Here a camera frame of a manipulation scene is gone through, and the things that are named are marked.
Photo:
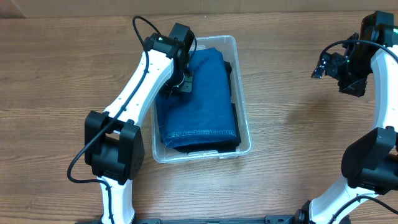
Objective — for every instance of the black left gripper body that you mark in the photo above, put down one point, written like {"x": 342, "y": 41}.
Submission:
{"x": 181, "y": 81}

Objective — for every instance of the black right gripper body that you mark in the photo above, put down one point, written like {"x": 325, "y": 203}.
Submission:
{"x": 351, "y": 71}

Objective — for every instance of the teal blue towel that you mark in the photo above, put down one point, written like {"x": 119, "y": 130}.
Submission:
{"x": 200, "y": 57}

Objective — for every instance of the black cloth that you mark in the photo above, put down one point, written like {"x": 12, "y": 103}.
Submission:
{"x": 206, "y": 118}

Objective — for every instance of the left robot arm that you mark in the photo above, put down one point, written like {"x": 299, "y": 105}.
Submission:
{"x": 113, "y": 139}

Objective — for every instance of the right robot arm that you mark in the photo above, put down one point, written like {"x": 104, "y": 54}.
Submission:
{"x": 368, "y": 169}

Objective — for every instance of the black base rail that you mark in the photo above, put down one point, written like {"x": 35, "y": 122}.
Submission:
{"x": 268, "y": 219}

